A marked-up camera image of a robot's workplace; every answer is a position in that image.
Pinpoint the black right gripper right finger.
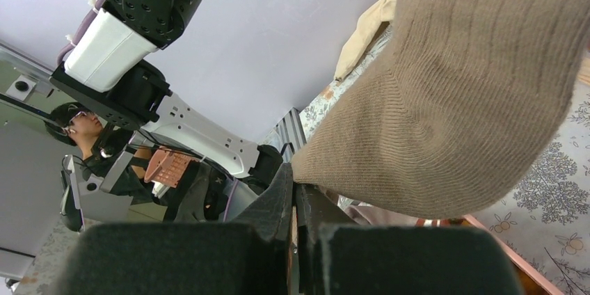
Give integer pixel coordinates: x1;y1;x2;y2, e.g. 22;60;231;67
295;185;525;294

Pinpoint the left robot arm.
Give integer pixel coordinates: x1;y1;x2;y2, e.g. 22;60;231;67
49;0;282;186

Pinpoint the pink plastic basket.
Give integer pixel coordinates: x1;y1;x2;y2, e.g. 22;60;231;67
462;215;564;295

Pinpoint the beige cloth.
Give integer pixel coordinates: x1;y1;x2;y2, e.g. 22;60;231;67
334;0;397;82

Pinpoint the person with glasses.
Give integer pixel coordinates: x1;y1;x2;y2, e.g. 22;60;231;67
45;101;204;206

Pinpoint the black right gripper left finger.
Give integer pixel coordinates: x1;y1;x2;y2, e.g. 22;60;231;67
55;163;294;294

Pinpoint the grey sock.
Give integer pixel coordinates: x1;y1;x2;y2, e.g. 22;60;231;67
344;205;450;227
292;0;589;218

